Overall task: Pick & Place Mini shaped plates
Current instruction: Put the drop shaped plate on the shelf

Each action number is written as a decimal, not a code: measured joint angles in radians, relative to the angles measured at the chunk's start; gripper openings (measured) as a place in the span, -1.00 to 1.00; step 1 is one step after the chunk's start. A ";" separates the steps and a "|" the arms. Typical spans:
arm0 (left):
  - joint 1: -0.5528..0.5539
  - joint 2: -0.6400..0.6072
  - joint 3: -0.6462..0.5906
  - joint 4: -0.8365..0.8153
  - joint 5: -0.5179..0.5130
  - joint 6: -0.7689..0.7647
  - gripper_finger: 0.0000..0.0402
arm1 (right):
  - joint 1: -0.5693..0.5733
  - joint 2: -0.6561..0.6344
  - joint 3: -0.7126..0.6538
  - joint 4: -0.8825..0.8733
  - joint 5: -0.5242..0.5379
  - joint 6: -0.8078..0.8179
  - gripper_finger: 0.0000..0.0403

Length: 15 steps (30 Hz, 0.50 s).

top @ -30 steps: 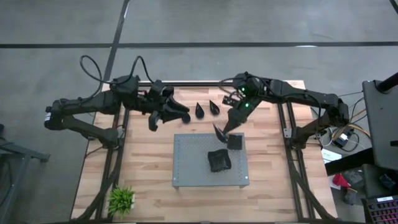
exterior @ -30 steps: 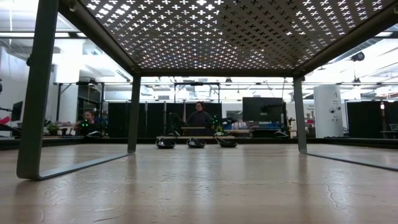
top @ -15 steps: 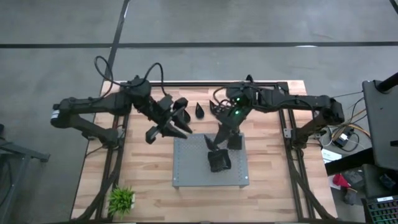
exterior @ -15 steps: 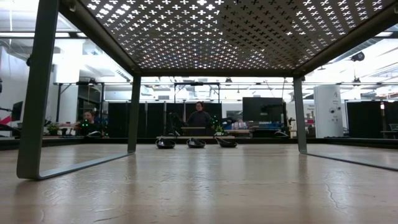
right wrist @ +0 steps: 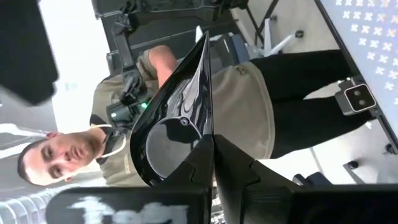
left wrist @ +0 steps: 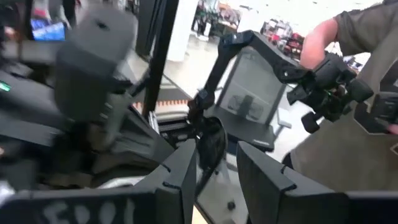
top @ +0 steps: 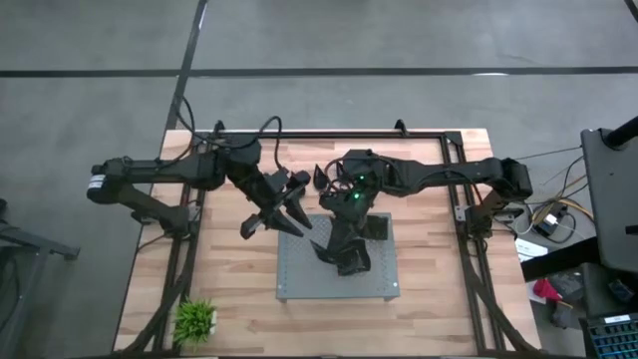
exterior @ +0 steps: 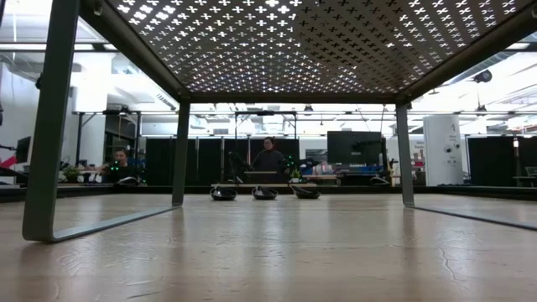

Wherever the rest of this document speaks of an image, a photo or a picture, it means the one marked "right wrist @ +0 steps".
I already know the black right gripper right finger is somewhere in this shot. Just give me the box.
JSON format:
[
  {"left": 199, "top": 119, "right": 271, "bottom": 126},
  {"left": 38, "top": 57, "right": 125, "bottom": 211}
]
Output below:
[{"left": 215, "top": 135, "right": 299, "bottom": 224}]

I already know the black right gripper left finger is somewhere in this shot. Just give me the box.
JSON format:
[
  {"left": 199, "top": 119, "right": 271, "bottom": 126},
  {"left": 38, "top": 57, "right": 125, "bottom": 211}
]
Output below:
[{"left": 160, "top": 133, "right": 216, "bottom": 224}]

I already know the black teardrop mini plate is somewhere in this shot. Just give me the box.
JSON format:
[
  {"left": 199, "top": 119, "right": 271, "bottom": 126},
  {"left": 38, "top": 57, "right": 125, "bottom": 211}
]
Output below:
[{"left": 129, "top": 30, "right": 215, "bottom": 187}]

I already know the person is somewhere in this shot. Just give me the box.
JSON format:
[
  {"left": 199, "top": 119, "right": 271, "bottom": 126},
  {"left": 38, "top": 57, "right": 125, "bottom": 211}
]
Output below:
[{"left": 17, "top": 45, "right": 374, "bottom": 187}]

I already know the white office chair base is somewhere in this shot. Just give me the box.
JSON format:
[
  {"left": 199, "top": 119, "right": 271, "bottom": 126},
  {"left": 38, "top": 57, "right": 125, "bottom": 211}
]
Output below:
[{"left": 262, "top": 18, "right": 305, "bottom": 58}]

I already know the grey perforated metal shelf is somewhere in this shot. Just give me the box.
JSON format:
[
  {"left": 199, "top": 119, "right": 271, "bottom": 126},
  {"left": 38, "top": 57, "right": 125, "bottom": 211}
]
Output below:
[{"left": 313, "top": 0, "right": 398, "bottom": 153}]

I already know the black monitor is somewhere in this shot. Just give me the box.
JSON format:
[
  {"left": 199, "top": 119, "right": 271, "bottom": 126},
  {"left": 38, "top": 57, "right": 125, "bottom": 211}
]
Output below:
[{"left": 0, "top": 0, "right": 60, "bottom": 106}]

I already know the grey table-level camera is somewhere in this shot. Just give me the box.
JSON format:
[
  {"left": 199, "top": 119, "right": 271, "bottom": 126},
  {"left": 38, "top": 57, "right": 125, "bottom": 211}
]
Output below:
[{"left": 334, "top": 77, "right": 377, "bottom": 116}]

